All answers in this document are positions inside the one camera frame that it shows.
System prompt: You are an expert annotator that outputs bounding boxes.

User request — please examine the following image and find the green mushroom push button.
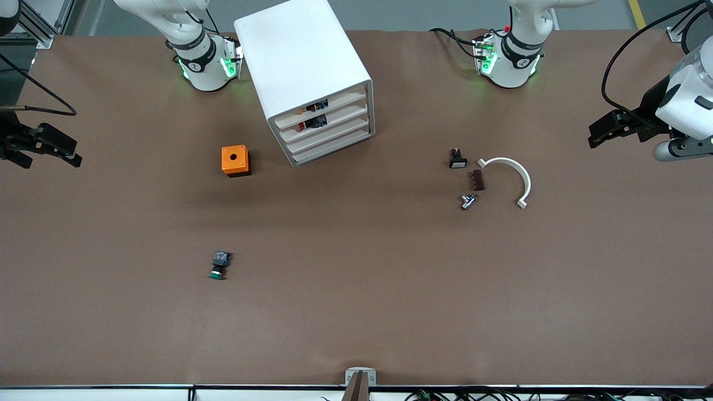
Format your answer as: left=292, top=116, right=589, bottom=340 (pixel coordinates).
left=208, top=251, right=233, bottom=281

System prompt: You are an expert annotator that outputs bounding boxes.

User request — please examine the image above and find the white curved plastic arc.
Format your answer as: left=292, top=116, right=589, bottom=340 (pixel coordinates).
left=477, top=157, right=532, bottom=209

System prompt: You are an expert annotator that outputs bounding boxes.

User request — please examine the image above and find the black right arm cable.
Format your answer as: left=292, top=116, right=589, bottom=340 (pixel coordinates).
left=0, top=53, right=77, bottom=116

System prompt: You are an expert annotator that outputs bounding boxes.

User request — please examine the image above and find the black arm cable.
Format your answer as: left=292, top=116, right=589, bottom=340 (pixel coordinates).
left=0, top=53, right=77, bottom=116
left=602, top=0, right=713, bottom=119

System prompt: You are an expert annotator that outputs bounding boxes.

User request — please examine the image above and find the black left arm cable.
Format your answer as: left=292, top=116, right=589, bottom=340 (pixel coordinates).
left=602, top=0, right=713, bottom=119

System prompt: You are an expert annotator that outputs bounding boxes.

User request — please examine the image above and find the aluminium frame profile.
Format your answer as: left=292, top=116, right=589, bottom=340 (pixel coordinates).
left=0, top=0, right=73, bottom=50
left=666, top=0, right=713, bottom=43

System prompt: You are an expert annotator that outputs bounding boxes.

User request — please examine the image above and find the orange button enclosure box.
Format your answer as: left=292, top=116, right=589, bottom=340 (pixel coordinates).
left=221, top=145, right=252, bottom=178

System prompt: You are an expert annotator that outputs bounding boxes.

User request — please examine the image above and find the black left base cable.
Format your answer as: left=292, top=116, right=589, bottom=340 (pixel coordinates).
left=429, top=28, right=480, bottom=59

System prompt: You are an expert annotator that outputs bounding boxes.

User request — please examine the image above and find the black base cable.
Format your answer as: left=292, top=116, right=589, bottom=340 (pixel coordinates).
left=429, top=28, right=480, bottom=59
left=198, top=0, right=221, bottom=37

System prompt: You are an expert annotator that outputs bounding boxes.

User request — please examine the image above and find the black right base cable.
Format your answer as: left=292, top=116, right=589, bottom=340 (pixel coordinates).
left=198, top=0, right=221, bottom=37

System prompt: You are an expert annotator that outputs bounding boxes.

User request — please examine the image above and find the white table edge rail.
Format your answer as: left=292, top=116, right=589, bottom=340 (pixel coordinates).
left=0, top=384, right=713, bottom=401

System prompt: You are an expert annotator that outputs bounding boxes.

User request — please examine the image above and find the black cable bundle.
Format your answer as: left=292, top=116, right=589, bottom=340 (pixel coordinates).
left=320, top=387, right=713, bottom=401

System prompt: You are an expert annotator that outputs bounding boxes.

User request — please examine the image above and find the grey metal edge bracket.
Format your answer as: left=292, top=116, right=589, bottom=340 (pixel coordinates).
left=345, top=367, right=377, bottom=387

